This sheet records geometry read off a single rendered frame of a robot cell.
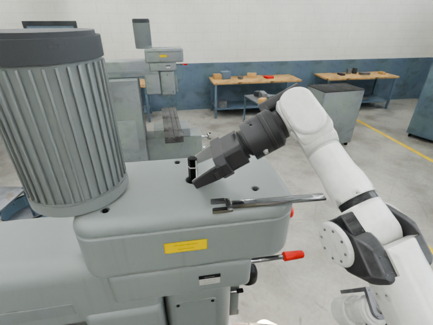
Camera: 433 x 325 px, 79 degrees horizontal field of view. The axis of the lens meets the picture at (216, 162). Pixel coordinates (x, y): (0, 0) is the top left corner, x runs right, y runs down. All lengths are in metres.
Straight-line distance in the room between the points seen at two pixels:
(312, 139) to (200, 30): 6.65
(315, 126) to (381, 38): 8.59
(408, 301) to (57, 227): 0.74
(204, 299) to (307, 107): 0.55
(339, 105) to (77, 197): 4.96
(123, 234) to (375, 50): 8.79
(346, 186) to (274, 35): 7.11
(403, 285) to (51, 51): 0.60
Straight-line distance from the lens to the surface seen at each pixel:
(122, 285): 0.68
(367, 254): 0.47
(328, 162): 0.51
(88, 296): 0.74
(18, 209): 3.38
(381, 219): 0.50
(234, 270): 0.68
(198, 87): 7.23
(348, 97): 5.30
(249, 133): 0.54
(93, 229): 0.56
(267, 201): 0.55
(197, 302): 0.79
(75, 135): 0.50
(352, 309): 0.75
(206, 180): 0.54
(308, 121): 0.51
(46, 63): 0.48
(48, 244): 0.76
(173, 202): 0.56
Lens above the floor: 2.23
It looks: 29 degrees down
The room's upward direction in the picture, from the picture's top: straight up
